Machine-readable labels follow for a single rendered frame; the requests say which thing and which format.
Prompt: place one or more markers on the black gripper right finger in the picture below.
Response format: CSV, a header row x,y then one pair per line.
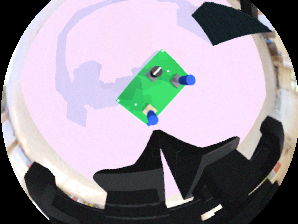
x,y
187,162

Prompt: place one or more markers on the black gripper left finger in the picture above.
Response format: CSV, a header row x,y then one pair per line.
x,y
146,173

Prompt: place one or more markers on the green circuit board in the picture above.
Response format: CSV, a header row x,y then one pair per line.
x,y
154,88

